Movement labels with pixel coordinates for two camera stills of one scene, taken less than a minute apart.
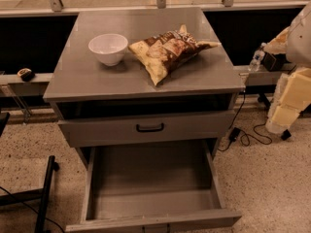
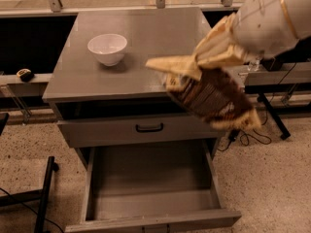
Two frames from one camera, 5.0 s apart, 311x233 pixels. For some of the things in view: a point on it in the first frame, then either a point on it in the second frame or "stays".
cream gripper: x=299 y=44 -> x=263 y=24
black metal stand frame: x=33 y=195 stays
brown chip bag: x=162 y=51 -> x=219 y=96
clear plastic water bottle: x=258 y=57 stays
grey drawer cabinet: x=121 y=106 stays
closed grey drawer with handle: x=94 y=132 stays
